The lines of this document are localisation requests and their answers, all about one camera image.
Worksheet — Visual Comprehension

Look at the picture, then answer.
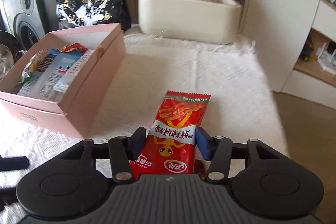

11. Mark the red spicy strip packet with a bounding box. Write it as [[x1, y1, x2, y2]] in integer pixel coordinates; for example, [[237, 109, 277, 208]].
[[130, 91, 211, 178]]

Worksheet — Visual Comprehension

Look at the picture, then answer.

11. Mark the blue seaweed snack pack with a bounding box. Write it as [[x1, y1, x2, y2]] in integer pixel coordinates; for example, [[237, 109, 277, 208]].
[[16, 48, 87, 101]]

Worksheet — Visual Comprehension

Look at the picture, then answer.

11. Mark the clear dark snack packet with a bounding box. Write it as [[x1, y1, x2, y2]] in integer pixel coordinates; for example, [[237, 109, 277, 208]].
[[53, 50, 94, 93]]

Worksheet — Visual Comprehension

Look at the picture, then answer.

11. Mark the green white biscuit packet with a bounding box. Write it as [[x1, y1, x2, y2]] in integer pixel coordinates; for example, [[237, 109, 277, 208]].
[[19, 51, 44, 83]]

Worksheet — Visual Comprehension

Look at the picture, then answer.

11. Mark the small red snack packet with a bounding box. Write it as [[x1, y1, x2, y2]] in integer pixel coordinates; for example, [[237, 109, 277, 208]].
[[60, 43, 87, 53]]

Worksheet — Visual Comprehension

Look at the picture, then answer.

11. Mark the white woven tablecloth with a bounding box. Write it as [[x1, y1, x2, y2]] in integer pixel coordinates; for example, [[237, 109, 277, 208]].
[[0, 24, 289, 224]]

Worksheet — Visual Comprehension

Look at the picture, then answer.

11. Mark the pink cardboard box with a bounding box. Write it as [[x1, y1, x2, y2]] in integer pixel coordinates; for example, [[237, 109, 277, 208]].
[[1, 23, 125, 138]]

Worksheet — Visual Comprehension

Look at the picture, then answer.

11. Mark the white tv shelf unit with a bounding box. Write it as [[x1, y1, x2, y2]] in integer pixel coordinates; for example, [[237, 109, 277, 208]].
[[282, 0, 335, 109]]

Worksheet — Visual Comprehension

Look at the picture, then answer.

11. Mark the cream tissue box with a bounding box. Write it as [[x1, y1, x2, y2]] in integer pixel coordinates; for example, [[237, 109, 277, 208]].
[[138, 0, 242, 44]]

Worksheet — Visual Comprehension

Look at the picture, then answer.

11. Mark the white router on shelf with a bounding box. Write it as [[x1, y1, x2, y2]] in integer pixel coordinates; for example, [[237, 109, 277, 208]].
[[317, 41, 336, 76]]

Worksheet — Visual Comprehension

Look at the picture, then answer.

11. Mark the black plum snack bag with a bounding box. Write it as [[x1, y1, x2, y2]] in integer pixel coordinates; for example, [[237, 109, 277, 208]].
[[55, 0, 131, 31]]

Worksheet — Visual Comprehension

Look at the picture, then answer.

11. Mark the grey washing machine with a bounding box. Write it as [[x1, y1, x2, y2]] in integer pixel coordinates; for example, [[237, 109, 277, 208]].
[[3, 0, 49, 51]]

